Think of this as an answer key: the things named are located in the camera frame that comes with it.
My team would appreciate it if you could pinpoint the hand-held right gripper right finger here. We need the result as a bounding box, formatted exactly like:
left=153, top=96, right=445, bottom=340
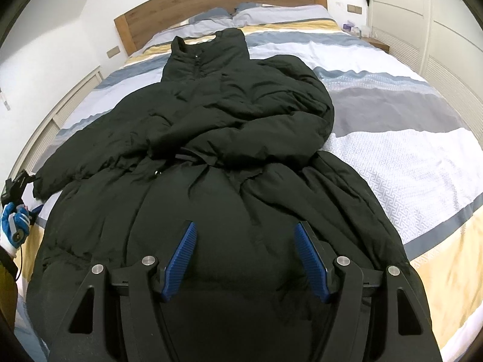
left=294, top=221, right=443, bottom=362

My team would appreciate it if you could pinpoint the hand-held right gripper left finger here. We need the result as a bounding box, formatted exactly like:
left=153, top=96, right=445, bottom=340
left=47, top=221, right=199, bottom=362

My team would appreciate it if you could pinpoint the black puffer jacket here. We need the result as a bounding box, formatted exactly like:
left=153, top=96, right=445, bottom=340
left=26, top=28, right=413, bottom=362

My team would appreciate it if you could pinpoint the person's left hand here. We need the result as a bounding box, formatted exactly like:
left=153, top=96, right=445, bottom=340
left=0, top=202, right=31, bottom=250

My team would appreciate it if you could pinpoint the low white louvred cabinet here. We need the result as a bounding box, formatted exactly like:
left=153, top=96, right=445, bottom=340
left=11, top=65, right=105, bottom=183

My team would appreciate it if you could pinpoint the striped duvet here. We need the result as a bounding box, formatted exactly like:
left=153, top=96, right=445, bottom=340
left=11, top=4, right=483, bottom=362

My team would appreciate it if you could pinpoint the wooden nightstand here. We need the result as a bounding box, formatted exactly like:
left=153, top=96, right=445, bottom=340
left=368, top=37, right=390, bottom=54

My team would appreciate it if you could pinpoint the small striped pillow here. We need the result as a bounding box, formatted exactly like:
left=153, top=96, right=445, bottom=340
left=187, top=7, right=237, bottom=28

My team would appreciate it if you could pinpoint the large striped pillow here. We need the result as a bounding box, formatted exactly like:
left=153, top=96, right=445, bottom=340
left=232, top=3, right=335, bottom=28

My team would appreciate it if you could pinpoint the white louvred wardrobe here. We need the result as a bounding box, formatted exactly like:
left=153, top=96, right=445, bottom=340
left=366, top=0, right=483, bottom=131

